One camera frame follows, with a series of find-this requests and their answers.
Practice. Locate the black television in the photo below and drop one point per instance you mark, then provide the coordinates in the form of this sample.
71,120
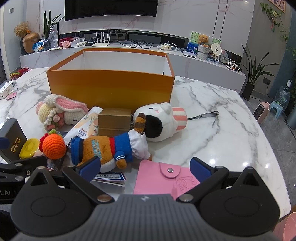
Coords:
111,8

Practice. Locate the red feather decoration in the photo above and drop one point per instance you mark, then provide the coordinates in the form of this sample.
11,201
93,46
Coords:
19,73

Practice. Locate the pink plush toy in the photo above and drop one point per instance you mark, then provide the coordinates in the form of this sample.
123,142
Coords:
64,44

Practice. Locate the black box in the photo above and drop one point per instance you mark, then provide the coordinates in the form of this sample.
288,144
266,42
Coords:
11,139

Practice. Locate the dried flower bunch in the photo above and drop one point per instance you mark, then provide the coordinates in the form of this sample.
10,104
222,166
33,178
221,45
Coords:
22,29

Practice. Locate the pink paper card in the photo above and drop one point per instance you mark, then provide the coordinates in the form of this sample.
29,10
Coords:
12,95

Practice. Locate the metal nail clipper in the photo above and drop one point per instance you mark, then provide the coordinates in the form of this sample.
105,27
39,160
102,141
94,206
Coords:
203,115

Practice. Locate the blue plastic stool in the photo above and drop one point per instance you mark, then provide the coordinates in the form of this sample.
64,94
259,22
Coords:
276,109

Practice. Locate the large water bottle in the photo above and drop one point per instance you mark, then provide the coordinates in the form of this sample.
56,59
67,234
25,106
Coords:
283,95

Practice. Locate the pink seat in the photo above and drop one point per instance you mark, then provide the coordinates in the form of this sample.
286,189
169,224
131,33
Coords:
289,229

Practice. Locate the white plush with striped hat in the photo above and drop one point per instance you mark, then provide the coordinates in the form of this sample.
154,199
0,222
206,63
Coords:
161,122

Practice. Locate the green plant in glass vase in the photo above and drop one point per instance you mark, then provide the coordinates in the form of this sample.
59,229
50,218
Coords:
49,25

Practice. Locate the blue snack packet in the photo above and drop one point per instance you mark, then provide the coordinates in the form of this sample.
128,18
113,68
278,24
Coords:
39,46

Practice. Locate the framed wall picture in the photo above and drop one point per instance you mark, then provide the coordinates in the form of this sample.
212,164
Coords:
277,4

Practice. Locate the round paper fan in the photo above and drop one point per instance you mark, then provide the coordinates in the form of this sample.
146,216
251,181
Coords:
216,48

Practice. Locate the black white checkered ornament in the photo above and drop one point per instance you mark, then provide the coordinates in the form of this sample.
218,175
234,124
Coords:
233,66

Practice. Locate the flower painting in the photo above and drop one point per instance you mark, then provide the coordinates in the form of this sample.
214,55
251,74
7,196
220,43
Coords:
193,45

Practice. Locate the crochet bunny doll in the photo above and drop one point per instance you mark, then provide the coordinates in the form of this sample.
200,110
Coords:
62,111

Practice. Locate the grey laptop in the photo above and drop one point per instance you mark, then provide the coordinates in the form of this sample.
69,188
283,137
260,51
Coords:
189,54

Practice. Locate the white product box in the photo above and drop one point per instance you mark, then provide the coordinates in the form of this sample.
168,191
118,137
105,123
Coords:
7,89

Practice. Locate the orange crochet doll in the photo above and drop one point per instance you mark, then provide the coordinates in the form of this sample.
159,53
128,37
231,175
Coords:
54,146

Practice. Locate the white marble tv cabinet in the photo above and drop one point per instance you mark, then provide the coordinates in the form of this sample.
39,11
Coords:
208,69

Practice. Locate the brown bear plush sailor outfit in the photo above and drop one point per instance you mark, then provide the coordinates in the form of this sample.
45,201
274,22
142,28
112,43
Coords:
104,148

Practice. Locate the hand cream tube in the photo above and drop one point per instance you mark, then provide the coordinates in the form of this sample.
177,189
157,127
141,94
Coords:
85,126

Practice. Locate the hanging vine plant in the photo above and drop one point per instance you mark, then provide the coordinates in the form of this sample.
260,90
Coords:
274,14

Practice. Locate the orange cardboard box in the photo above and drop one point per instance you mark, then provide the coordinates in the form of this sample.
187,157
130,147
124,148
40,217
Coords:
111,85

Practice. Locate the white router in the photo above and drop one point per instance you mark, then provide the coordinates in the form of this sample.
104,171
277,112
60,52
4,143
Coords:
101,42

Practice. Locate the pink leather wallet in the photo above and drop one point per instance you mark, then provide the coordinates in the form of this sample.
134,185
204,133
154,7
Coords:
157,180

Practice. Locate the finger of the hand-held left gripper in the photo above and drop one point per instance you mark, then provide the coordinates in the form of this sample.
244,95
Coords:
17,171
3,144

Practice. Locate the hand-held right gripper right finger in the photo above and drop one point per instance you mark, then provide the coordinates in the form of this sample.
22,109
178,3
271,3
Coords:
198,167

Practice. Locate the blue card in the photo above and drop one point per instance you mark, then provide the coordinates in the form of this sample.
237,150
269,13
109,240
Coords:
111,177

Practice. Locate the gold vase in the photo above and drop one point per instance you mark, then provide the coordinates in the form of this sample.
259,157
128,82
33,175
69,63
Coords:
30,42

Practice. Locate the small gold box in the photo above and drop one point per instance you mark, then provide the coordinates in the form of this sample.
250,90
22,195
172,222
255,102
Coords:
114,122

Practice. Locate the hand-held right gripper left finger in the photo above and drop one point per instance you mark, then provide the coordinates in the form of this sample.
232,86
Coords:
90,168

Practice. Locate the small teddy bear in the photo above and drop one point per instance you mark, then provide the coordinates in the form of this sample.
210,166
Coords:
203,39

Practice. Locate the pink space heater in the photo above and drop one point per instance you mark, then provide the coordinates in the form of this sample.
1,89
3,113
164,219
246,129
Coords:
261,112

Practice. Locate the decorative plate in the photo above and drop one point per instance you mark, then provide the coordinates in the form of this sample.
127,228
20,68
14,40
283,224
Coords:
224,56

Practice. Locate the white power strip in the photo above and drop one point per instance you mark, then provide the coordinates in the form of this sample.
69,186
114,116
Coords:
166,47

